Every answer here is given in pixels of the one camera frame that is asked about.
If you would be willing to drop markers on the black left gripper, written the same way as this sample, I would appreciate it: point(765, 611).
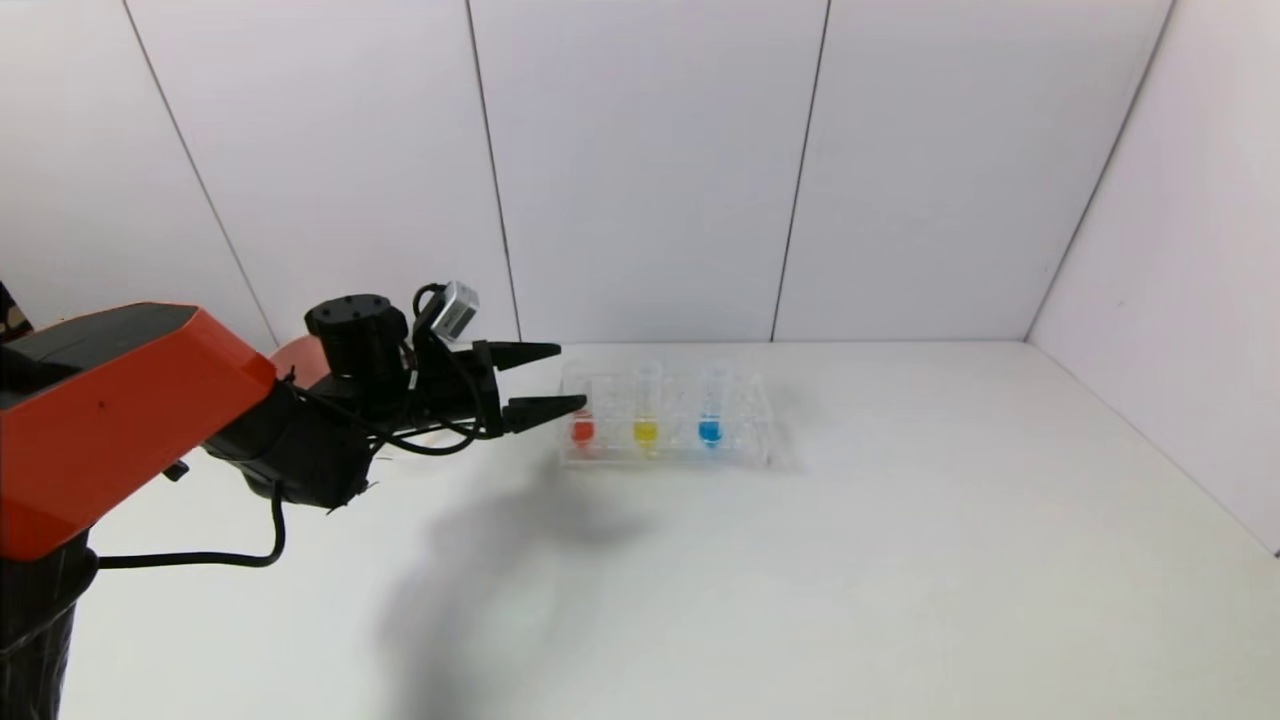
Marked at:
point(487, 390)

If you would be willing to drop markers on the test tube with red pigment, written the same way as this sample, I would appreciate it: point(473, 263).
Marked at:
point(582, 431)

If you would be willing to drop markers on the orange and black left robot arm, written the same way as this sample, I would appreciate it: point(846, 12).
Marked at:
point(120, 420)

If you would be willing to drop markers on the test tube with yellow pigment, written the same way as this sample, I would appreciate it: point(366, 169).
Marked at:
point(646, 431)

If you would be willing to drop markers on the test tube with blue pigment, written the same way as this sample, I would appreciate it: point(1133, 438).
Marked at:
point(709, 431)

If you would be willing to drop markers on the clear acrylic test tube rack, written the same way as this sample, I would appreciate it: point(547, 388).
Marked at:
point(745, 430)

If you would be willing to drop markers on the pink plastic bowl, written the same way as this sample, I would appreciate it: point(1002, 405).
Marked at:
point(298, 360)

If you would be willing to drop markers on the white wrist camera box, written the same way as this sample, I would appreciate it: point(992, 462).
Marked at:
point(455, 310)

